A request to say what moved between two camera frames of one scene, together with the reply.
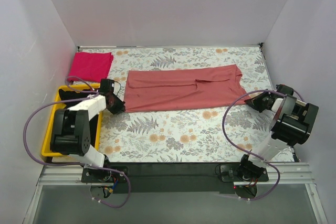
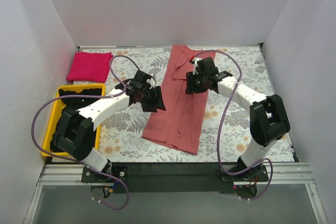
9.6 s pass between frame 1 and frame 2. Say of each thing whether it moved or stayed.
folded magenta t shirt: stayed
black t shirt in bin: stayed
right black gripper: moved
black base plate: stayed
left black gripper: moved
